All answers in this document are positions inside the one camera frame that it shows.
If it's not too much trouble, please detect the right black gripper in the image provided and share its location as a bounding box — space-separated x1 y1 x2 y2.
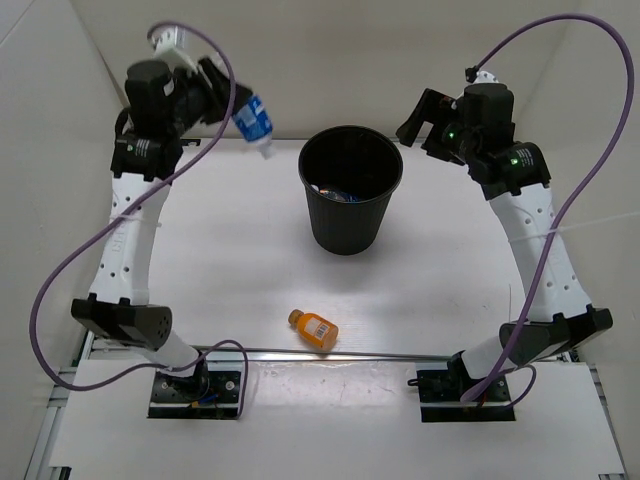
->
397 89 480 167

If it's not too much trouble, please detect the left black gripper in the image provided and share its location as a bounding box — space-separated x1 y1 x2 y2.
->
165 57 254 138

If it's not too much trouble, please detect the clear bottle dark blue label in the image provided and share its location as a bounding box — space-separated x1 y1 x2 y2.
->
232 94 274 159

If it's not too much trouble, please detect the clear bottle red label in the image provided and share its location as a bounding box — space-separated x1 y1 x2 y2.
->
311 184 346 203

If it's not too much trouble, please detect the orange juice bottle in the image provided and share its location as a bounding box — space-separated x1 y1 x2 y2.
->
288 309 339 351

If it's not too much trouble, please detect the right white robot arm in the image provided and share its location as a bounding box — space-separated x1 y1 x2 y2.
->
396 83 613 400

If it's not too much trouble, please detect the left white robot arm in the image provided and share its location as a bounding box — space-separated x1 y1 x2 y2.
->
71 57 240 400

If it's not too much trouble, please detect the black plastic bin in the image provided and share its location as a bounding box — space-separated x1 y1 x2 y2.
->
298 125 403 256

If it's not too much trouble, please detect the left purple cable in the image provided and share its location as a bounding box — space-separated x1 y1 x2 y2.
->
28 20 250 419

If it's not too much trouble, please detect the purple cable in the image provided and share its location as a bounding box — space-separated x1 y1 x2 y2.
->
28 20 250 419
459 13 635 407

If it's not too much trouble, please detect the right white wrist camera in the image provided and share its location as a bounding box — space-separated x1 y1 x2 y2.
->
465 66 499 85

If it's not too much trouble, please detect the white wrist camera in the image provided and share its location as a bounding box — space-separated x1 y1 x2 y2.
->
465 66 499 85
150 26 197 72

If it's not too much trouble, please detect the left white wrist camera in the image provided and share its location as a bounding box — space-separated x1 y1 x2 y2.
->
150 26 197 72

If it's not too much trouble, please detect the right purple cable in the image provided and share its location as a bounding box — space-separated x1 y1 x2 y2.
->
459 13 635 407

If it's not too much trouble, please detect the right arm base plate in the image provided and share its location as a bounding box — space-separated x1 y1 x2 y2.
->
407 367 517 424

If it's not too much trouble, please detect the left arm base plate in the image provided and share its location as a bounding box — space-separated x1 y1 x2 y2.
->
147 361 246 420

